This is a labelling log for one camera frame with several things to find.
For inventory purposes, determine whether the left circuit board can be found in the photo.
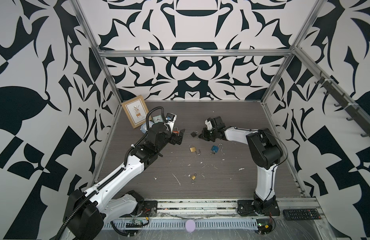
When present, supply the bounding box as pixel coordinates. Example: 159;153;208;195
126;218;150;228

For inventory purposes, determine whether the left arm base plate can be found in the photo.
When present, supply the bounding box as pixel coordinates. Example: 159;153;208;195
137;201;158;217

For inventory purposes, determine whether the blue padlock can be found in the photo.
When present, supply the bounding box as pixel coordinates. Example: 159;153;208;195
211;144;224;155

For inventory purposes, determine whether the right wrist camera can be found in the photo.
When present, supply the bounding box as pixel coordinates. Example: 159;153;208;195
205;120;213;131

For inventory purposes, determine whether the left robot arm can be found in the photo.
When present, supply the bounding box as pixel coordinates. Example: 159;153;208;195
54;106;185;240

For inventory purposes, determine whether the right circuit board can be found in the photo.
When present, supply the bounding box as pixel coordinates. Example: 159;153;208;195
256;218;276;236

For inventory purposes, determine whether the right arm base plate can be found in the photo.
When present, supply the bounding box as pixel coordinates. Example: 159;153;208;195
237;199;281;217

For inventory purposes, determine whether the small black padlock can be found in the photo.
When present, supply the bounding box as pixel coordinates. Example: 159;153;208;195
191;131;199;138

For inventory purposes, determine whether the wooden picture frame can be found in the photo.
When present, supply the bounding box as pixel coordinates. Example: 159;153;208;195
122;95;149;129

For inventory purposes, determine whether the black remote control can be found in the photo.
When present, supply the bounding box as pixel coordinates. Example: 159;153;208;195
283;209;321;221

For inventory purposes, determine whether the red padlock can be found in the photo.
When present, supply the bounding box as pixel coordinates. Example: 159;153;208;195
173;127;180;135

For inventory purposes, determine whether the purple round lid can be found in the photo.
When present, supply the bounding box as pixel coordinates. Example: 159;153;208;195
185;219;196;233

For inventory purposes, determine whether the green square alarm clock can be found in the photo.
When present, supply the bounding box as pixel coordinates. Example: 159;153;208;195
153;115;164;124

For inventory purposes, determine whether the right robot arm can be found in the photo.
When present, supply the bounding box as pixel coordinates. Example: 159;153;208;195
199;117;284;217

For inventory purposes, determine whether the white slotted cable duct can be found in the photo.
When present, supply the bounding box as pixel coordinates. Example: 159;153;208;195
114;219;259;230

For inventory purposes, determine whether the black coat hook rack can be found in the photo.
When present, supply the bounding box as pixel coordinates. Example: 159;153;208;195
315;71;370;138

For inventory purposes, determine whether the blue square alarm clock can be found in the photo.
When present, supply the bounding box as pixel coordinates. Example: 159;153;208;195
140;123;147;134

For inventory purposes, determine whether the circuit board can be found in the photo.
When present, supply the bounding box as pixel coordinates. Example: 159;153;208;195
126;218;150;228
256;218;276;236

